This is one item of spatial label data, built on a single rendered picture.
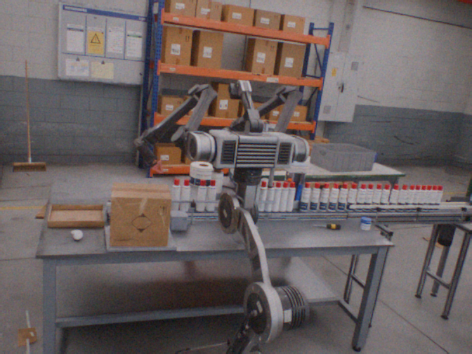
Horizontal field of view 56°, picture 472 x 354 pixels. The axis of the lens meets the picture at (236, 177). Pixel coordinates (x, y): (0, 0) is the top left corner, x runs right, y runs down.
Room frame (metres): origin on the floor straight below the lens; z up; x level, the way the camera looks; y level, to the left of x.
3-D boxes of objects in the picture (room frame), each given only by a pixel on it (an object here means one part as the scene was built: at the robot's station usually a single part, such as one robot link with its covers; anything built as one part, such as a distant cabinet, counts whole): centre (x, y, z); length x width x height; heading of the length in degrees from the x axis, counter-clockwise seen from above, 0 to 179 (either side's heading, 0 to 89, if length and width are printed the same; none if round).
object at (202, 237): (2.89, 0.15, 0.82); 2.10 x 1.31 x 0.02; 110
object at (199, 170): (3.26, 0.26, 0.95); 0.20 x 0.20 x 0.14
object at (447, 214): (3.24, -1.35, 0.47); 1.17 x 0.38 x 0.94; 110
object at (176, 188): (2.61, 0.36, 0.98); 0.05 x 0.05 x 0.20
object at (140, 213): (2.22, 0.49, 0.99); 0.30 x 0.24 x 0.27; 105
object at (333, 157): (4.80, -1.13, 0.91); 0.60 x 0.40 x 0.22; 120
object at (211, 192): (2.69, 0.14, 0.98); 0.05 x 0.05 x 0.20
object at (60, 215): (2.41, 0.90, 0.85); 0.30 x 0.26 x 0.04; 110
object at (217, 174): (2.99, 0.14, 1.03); 0.09 x 0.09 x 0.30
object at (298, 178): (2.98, -0.40, 1.01); 0.14 x 0.13 x 0.26; 110
